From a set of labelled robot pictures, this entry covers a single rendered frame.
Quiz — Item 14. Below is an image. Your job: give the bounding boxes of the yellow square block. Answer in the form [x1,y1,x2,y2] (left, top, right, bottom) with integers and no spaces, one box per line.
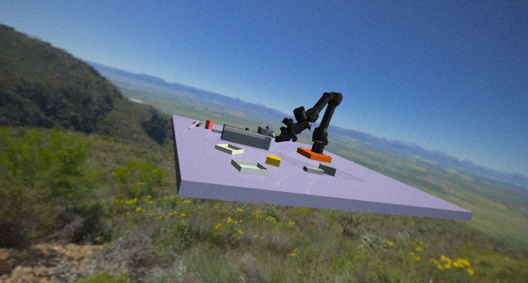
[265,154,281,167]

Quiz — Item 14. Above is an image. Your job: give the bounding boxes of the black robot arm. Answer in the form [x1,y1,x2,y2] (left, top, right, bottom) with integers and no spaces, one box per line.
[282,92,343,155]

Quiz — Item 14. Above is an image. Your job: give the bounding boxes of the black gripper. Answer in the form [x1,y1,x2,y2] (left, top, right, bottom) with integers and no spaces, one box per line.
[275,123,302,143]

